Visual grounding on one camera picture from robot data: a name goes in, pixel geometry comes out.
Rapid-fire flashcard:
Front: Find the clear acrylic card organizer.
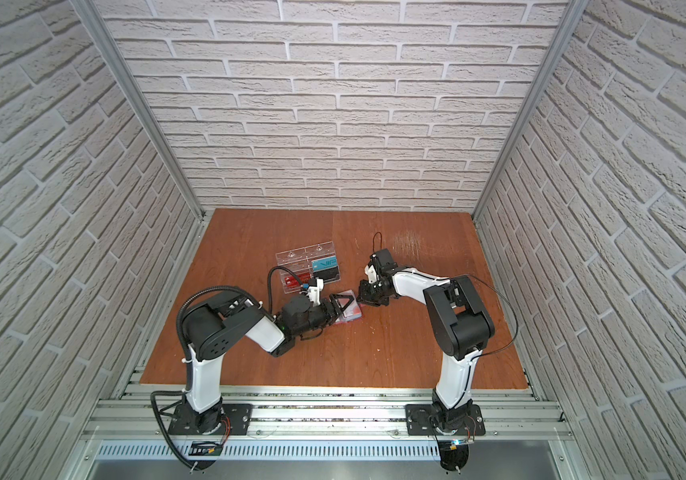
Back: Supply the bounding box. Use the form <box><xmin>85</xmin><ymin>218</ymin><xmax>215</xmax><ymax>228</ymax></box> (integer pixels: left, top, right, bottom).
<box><xmin>275</xmin><ymin>241</ymin><xmax>337</xmax><ymax>294</ymax></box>

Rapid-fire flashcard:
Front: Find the black VIP card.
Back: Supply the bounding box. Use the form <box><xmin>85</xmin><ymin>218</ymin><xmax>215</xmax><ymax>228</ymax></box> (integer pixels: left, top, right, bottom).
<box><xmin>314</xmin><ymin>268</ymin><xmax>341</xmax><ymax>282</ymax></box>

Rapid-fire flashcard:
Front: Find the thin black cable right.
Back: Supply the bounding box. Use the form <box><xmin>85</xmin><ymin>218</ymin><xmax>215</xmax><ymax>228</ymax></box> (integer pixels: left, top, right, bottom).
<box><xmin>371</xmin><ymin>231</ymin><xmax>521</xmax><ymax>361</ymax></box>

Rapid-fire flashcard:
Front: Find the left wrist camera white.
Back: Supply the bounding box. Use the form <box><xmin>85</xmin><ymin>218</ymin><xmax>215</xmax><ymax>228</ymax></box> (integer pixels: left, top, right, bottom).
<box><xmin>306</xmin><ymin>278</ymin><xmax>324</xmax><ymax>306</ymax></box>

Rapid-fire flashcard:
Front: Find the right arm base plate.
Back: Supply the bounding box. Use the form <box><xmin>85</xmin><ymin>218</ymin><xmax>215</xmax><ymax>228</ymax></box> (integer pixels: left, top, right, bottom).
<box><xmin>405</xmin><ymin>401</ymin><xmax>486</xmax><ymax>438</ymax></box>

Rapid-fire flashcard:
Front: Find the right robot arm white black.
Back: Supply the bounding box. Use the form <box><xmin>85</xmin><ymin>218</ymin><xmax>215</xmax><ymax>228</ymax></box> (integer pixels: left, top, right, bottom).
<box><xmin>358</xmin><ymin>249</ymin><xmax>495</xmax><ymax>411</ymax></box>

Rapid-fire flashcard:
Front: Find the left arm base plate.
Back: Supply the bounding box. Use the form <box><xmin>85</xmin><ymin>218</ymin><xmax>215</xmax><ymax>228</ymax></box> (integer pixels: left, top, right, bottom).
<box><xmin>167</xmin><ymin>402</ymin><xmax>253</xmax><ymax>436</ymax></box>

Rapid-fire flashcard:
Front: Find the black corrugated cable left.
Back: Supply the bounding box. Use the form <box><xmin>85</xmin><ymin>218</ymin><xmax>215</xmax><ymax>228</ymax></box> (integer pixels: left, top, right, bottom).
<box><xmin>149</xmin><ymin>265</ymin><xmax>308</xmax><ymax>472</ymax></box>

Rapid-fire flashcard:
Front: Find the red card in organizer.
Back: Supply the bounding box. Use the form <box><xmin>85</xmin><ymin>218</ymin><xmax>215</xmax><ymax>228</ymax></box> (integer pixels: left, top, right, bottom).
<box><xmin>282</xmin><ymin>273</ymin><xmax>310</xmax><ymax>289</ymax></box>

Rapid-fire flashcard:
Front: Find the red leather card holder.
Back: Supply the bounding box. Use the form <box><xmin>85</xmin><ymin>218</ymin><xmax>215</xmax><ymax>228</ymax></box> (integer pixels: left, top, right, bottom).
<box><xmin>334</xmin><ymin>290</ymin><xmax>365</xmax><ymax>325</ymax></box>

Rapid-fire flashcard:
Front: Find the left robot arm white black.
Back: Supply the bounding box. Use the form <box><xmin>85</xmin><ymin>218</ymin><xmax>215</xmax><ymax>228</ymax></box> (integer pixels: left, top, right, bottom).
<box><xmin>176</xmin><ymin>286</ymin><xmax>355</xmax><ymax>416</ymax></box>

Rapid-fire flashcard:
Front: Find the aluminium rail frame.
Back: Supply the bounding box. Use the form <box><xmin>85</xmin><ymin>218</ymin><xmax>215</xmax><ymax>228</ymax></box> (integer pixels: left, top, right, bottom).
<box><xmin>62</xmin><ymin>382</ymin><xmax>588</xmax><ymax>479</ymax></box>

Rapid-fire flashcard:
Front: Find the teal VIP card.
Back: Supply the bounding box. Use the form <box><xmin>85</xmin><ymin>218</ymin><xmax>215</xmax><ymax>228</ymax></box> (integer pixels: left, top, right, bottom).
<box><xmin>312</xmin><ymin>255</ymin><xmax>338</xmax><ymax>272</ymax></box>

